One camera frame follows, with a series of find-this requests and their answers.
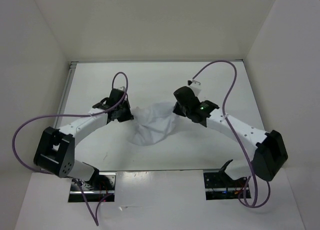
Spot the purple cable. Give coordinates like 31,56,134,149
12,71,130,227
192,60,272,208

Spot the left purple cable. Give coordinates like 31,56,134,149
12,71,130,227

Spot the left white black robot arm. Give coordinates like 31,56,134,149
33,88,134,190

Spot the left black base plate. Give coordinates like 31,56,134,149
68,172,116,203

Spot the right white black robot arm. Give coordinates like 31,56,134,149
173,86,288,182

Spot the white skirt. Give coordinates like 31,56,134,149
127,101,179,147

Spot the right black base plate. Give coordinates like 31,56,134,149
203,171,247,201

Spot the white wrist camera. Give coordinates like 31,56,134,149
117,86,126,92
187,79,202,97

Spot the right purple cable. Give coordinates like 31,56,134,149
192,60,272,208

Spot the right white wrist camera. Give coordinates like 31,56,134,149
187,79,202,97

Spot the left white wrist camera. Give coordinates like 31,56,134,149
117,86,126,92

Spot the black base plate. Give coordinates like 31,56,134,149
203,171,247,201
68,172,116,203

